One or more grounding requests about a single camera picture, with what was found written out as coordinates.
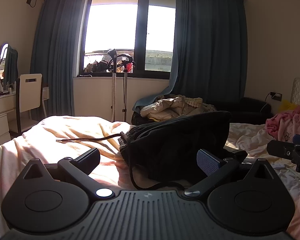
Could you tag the beige puffer jacket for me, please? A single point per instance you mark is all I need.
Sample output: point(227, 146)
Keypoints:
point(170, 105)

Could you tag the cream knit cloth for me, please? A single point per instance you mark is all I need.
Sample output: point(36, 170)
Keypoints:
point(195, 101)

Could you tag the wavy framed mirror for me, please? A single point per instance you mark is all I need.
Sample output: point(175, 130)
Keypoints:
point(5, 62)

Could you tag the dark framed window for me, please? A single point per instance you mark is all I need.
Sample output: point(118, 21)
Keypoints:
point(142, 30)

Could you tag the dark laundry pile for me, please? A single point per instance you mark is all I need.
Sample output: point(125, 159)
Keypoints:
point(97, 67)

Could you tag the yellow pillow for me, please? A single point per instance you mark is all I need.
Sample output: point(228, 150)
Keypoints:
point(287, 106)

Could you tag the red cloth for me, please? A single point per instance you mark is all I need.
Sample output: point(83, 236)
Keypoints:
point(130, 66)

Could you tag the black armchair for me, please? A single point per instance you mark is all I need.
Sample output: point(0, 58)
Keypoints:
point(250, 108)

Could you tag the pink clothing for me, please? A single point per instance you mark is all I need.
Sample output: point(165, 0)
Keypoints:
point(290, 122)

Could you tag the blue curtain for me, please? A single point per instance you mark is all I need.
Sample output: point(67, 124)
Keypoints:
point(210, 42)
point(57, 42)

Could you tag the black wall outlet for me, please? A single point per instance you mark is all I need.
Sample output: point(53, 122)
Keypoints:
point(276, 96)

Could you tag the garment steamer stand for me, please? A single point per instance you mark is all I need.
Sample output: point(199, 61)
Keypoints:
point(125, 92)

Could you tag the white chair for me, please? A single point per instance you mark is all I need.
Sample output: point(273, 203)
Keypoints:
point(30, 95)

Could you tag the yellow cloth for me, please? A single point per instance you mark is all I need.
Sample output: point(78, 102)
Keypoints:
point(155, 119)

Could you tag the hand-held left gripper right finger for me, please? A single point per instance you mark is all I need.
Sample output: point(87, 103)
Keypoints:
point(207, 163)

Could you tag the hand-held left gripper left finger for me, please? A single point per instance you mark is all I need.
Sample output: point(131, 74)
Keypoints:
point(91, 158)

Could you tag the white dresser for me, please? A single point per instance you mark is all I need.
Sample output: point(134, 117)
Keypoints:
point(0, 120)

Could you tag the row of cosmetic bottles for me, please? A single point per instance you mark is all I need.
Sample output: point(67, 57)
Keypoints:
point(0, 87)

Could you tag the cream fleece blanket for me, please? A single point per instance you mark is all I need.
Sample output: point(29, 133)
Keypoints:
point(65, 130)

